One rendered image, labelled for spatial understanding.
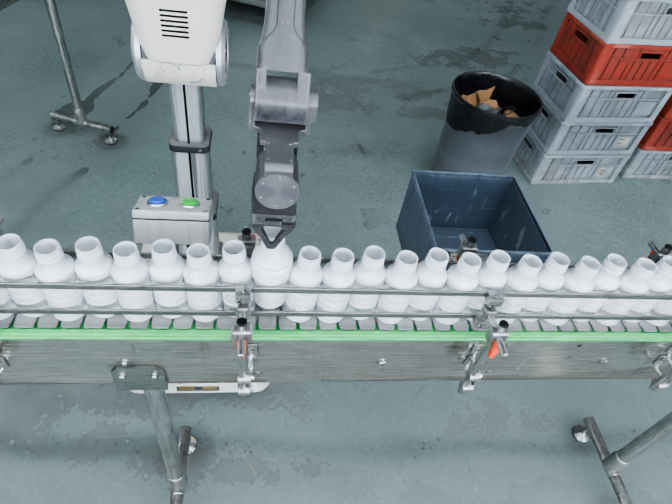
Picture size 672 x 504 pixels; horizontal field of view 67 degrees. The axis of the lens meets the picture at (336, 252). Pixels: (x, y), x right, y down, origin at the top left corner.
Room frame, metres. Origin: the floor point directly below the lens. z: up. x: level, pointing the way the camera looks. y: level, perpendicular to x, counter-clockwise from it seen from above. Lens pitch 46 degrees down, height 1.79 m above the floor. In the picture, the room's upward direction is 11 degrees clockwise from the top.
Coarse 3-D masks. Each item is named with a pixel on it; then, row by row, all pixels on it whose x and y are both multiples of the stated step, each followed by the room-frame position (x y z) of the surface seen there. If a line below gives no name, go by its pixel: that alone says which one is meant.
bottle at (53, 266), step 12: (48, 240) 0.50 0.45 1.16; (36, 252) 0.47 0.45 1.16; (48, 252) 0.50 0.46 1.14; (60, 252) 0.49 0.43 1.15; (36, 264) 0.48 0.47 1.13; (48, 264) 0.47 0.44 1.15; (60, 264) 0.48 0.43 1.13; (72, 264) 0.50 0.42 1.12; (36, 276) 0.46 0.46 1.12; (48, 276) 0.46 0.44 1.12; (60, 276) 0.47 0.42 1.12; (72, 276) 0.49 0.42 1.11; (48, 300) 0.46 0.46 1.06; (60, 300) 0.46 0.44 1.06; (72, 300) 0.47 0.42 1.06; (84, 300) 0.49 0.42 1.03
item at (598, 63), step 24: (576, 24) 2.87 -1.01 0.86; (552, 48) 2.96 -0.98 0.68; (576, 48) 2.80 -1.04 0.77; (600, 48) 2.64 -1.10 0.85; (624, 48) 2.66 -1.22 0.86; (648, 48) 2.69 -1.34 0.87; (576, 72) 2.71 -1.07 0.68; (600, 72) 2.64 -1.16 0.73; (624, 72) 2.69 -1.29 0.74; (648, 72) 2.74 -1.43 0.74
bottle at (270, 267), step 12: (264, 228) 0.58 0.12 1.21; (276, 228) 0.59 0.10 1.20; (252, 252) 0.57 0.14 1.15; (264, 252) 0.56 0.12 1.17; (276, 252) 0.56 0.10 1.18; (288, 252) 0.58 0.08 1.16; (252, 264) 0.55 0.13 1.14; (264, 264) 0.55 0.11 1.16; (276, 264) 0.55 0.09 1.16; (288, 264) 0.56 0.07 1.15; (264, 276) 0.54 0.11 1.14; (276, 276) 0.54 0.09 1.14; (288, 276) 0.56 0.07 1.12; (264, 300) 0.54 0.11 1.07; (276, 300) 0.55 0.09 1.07
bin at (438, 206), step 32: (416, 192) 1.11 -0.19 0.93; (448, 192) 1.21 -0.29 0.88; (480, 192) 1.23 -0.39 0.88; (512, 192) 1.22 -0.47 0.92; (416, 224) 1.04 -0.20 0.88; (448, 224) 1.21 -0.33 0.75; (480, 224) 1.24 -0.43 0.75; (512, 224) 1.15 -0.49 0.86; (512, 256) 0.93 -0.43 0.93; (544, 256) 0.94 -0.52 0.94
